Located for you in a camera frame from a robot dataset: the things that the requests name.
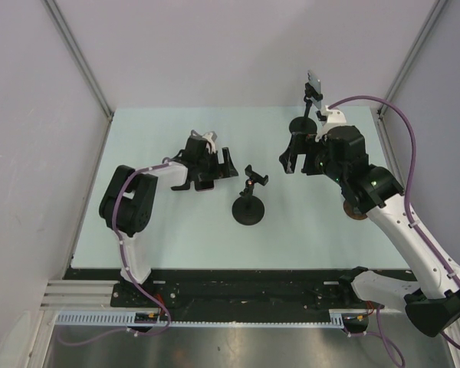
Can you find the black phone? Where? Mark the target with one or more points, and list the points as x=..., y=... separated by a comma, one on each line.
x=291, y=157

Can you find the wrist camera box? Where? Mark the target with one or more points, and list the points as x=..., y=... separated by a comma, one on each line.
x=329, y=119
x=210, y=141

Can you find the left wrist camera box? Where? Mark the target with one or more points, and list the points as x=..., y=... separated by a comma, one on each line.
x=210, y=141

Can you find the brown base phone stand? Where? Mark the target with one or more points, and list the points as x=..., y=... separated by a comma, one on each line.
x=352, y=212

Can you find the black phone stand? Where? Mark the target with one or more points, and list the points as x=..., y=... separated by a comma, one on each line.
x=304, y=124
x=248, y=209

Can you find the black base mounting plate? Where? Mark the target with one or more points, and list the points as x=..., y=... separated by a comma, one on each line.
x=176, y=288

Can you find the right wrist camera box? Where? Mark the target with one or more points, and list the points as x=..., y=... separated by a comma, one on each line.
x=329, y=119

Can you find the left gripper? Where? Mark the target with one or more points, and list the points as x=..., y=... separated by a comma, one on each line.
x=221, y=171

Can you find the white cable duct rail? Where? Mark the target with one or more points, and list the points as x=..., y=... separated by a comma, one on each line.
x=333, y=320

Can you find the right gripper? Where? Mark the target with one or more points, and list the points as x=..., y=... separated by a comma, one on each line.
x=308, y=146

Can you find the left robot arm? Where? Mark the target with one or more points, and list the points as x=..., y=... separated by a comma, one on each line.
x=127, y=204

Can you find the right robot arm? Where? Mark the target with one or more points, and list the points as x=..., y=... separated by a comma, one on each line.
x=432, y=301

